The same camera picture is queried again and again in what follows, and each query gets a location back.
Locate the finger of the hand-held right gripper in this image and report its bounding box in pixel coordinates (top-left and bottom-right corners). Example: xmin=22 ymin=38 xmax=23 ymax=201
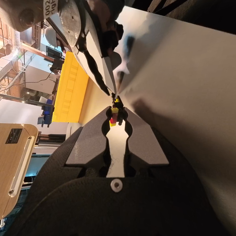
xmin=85 ymin=14 xmax=117 ymax=94
xmin=73 ymin=47 xmax=111 ymax=96

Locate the black red yellow lego assembly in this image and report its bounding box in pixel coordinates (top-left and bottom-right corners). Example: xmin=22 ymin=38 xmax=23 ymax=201
xmin=110 ymin=93 xmax=128 ymax=127

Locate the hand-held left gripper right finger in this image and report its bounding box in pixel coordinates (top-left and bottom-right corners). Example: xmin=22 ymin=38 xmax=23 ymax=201
xmin=123 ymin=107 xmax=169 ymax=165

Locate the blue plastic rack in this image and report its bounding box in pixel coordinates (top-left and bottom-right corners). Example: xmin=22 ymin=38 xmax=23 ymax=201
xmin=38 ymin=99 xmax=54 ymax=128

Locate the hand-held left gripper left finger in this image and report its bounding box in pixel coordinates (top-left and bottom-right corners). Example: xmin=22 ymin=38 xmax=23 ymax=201
xmin=65 ymin=107 xmax=113 ymax=165

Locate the person's right hand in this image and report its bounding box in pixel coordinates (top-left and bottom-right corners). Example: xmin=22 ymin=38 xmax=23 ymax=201
xmin=87 ymin=0 xmax=125 ymax=58

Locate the thin black cable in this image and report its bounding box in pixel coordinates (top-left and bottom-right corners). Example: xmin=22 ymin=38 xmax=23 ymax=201
xmin=0 ymin=67 xmax=61 ymax=92

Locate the black monitor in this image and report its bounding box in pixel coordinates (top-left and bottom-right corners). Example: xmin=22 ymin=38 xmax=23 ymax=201
xmin=46 ymin=46 xmax=61 ymax=60

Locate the yellow plastic bin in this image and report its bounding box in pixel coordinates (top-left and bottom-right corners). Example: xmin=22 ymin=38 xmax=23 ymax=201
xmin=52 ymin=51 xmax=90 ymax=123

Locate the plywood panel with slot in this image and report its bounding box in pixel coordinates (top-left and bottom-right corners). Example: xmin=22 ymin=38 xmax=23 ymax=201
xmin=0 ymin=123 xmax=39 ymax=219

